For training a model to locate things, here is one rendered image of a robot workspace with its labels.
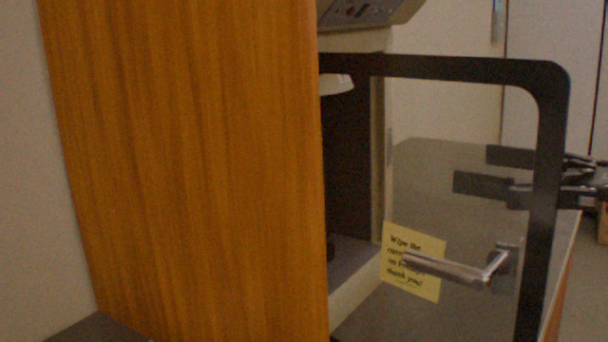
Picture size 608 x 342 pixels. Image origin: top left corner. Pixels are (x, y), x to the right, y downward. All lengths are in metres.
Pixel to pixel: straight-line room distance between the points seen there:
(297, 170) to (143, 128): 0.25
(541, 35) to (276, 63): 3.20
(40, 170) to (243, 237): 0.43
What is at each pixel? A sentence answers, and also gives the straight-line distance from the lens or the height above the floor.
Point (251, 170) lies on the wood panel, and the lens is 0.53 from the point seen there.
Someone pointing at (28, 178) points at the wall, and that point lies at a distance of 0.88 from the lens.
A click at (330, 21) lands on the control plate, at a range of 0.61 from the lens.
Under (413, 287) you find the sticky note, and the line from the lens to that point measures 0.55.
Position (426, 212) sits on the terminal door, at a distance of 0.51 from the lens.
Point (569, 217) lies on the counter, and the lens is 1.32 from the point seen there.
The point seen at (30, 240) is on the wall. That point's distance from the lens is 0.91.
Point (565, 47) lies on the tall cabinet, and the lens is 3.59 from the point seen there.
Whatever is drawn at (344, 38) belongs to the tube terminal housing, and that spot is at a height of 1.40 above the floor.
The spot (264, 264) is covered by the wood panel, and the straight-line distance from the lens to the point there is 0.57.
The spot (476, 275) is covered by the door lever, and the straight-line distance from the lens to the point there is 0.45.
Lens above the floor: 1.43
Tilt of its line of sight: 18 degrees down
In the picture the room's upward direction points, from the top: 3 degrees counter-clockwise
